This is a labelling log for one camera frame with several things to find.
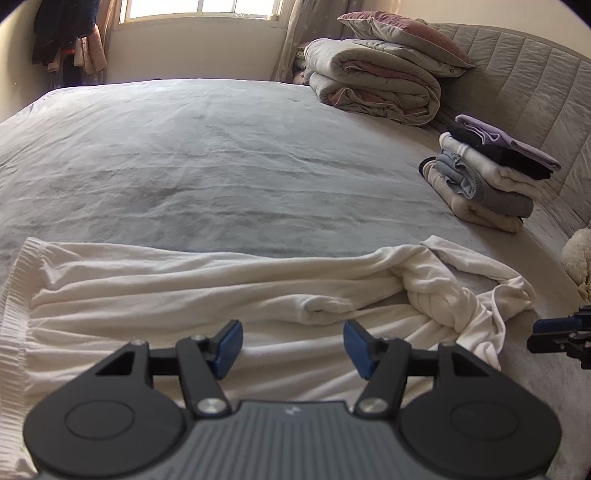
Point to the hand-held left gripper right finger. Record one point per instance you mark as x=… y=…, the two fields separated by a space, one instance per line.
x=356 y=346

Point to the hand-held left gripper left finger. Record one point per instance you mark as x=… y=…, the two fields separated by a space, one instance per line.
x=229 y=344

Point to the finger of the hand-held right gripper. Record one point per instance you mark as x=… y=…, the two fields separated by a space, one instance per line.
x=554 y=325
x=549 y=344

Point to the white garment with ribbed hem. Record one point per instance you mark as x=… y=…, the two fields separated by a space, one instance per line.
x=138 y=286

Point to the stack of folded clothes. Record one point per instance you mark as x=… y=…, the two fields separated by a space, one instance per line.
x=494 y=184

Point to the cream plush toy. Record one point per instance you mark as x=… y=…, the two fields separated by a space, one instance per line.
x=578 y=263

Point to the grey bed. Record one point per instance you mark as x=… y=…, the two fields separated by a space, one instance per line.
x=231 y=161

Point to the grey padded headboard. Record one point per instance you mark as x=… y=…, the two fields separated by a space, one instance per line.
x=531 y=92

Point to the folded grey pink quilt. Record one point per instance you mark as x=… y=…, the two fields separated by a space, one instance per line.
x=369 y=74

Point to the pink patterned pillow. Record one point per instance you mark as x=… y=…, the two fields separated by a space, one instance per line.
x=301 y=51

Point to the grey pink pillow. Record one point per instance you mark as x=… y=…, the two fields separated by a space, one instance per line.
x=406 y=39

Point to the beige patterned curtain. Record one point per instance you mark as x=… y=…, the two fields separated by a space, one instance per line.
x=295 y=32

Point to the pink hanging garment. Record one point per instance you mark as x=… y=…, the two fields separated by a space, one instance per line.
x=92 y=53

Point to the window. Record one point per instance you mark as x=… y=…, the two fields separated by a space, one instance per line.
x=194 y=7

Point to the beige plain curtain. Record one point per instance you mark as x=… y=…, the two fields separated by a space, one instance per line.
x=111 y=18

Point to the dark hanging coat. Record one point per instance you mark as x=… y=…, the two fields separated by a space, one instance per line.
x=60 y=23

